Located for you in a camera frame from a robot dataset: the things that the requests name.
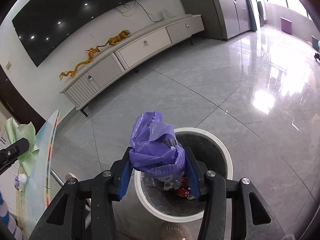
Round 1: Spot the green plastic bag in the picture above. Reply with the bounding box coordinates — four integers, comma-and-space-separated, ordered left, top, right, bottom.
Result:
5, 117, 40, 174

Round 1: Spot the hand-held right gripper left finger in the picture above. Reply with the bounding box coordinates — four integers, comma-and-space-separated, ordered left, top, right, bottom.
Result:
29, 146, 135, 240

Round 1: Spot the black wall television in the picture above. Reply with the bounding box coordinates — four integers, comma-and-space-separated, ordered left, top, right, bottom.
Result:
11, 0, 155, 67

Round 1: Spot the golden dragon figurine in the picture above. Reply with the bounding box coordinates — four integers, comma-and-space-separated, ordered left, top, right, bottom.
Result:
59, 45, 108, 80

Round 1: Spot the purple box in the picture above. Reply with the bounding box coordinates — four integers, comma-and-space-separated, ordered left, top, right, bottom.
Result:
280, 17, 293, 35

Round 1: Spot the large purple plastic bag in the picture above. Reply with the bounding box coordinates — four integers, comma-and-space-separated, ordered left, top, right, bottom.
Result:
129, 111, 187, 183

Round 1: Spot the white TV console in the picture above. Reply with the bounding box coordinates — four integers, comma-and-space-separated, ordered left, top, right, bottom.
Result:
59, 14, 205, 117

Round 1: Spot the white washing machine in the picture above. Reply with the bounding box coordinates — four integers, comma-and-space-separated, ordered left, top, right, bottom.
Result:
252, 0, 266, 28

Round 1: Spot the dark brown door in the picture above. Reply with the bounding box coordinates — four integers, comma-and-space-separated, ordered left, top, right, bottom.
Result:
0, 65, 47, 130

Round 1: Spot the golden tiger figurine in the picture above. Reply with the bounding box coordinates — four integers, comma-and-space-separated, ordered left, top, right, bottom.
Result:
108, 30, 132, 46

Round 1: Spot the metal table leg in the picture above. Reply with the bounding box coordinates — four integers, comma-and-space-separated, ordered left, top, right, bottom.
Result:
50, 168, 66, 188

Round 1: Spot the black wall cable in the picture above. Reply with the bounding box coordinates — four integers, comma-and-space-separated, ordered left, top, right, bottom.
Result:
115, 0, 163, 22

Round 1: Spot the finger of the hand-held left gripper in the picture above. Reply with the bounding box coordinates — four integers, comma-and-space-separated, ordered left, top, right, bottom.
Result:
0, 158, 19, 175
0, 137, 30, 162

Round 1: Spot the beige knitted slipper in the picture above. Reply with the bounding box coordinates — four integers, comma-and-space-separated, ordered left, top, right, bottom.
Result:
160, 221, 190, 240

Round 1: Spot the white round trash bin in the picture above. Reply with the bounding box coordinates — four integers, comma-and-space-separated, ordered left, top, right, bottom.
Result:
134, 127, 233, 223

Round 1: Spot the grey refrigerator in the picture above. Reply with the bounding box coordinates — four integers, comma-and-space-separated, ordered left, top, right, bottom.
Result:
205, 0, 252, 40

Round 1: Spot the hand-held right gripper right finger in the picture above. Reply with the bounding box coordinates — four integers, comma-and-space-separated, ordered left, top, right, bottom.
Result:
184, 147, 285, 240

